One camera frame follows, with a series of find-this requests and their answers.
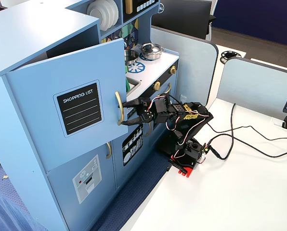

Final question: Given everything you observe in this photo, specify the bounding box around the black cable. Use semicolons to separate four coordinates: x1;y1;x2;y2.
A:
206;133;287;159
209;103;237;160
207;122;287;141

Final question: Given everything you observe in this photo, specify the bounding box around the gold shopping list door handle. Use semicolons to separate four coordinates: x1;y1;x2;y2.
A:
114;90;125;126

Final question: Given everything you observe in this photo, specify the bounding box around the grey toy sink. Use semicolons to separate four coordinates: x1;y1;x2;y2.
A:
125;77;142;97

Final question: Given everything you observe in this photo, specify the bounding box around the blue oven door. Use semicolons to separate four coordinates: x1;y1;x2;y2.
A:
143;76;178;154

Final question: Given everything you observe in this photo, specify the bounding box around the steel pot lid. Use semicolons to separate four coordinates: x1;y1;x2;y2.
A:
140;42;161;54

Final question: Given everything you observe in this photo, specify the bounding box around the steel pan without lid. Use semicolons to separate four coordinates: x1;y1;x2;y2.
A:
123;49;140;63

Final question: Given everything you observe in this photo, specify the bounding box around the light grey desk divider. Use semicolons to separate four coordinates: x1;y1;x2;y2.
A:
215;57;287;118
150;25;219;109

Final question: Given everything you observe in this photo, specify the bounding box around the white toy plate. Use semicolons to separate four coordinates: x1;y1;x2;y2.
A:
86;0;110;31
102;0;115;28
109;0;119;26

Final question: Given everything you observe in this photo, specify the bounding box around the black filament spool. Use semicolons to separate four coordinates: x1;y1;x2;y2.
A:
220;50;245;64

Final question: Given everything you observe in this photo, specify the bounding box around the blue shopping list door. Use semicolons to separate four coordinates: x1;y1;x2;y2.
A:
4;38;130;173

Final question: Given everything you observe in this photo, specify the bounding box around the blue water dispenser door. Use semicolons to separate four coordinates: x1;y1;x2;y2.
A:
46;141;117;231

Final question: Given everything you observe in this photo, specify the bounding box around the black panel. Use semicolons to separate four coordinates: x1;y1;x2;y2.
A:
152;0;213;40

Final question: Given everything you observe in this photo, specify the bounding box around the black toy microwave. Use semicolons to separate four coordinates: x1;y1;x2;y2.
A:
122;0;160;24

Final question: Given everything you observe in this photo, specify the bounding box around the red table clamp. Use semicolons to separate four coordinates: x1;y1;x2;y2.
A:
170;155;194;178

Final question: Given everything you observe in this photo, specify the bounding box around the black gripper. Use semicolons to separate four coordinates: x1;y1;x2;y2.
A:
120;97;170;127

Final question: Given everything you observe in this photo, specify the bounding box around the gold oven door handle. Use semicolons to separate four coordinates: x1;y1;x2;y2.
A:
157;83;172;97

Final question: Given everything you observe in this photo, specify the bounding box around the blue mesh fabric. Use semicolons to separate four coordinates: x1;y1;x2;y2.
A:
0;185;49;231

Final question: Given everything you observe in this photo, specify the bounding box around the blue toy kitchen body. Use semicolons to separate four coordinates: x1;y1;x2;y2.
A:
0;0;180;231

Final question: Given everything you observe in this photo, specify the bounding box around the green plastic bucket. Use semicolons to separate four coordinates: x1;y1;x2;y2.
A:
124;64;131;92

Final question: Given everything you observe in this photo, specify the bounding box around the office chair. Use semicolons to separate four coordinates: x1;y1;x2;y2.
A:
205;0;219;41

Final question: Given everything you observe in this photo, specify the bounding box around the steel pot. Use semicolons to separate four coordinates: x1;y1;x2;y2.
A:
139;47;165;61

